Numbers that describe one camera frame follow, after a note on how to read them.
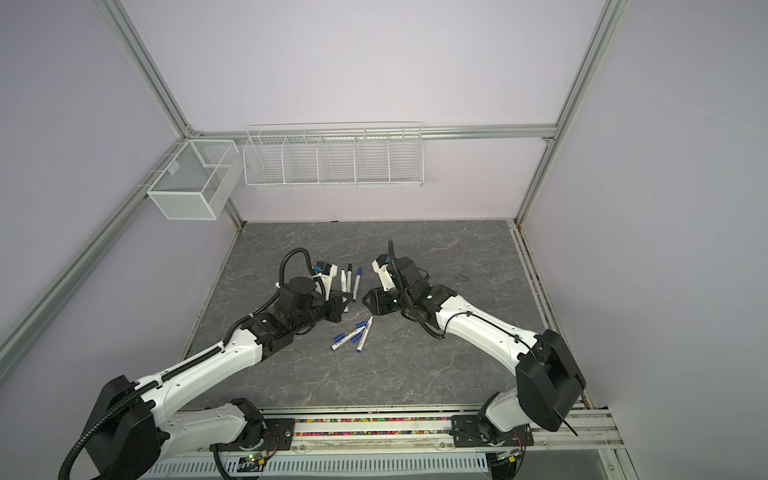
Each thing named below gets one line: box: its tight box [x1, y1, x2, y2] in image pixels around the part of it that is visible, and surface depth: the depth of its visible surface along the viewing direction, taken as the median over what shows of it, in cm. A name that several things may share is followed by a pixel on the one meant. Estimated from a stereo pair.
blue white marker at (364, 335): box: [356, 316, 374, 353], surface depth 91 cm
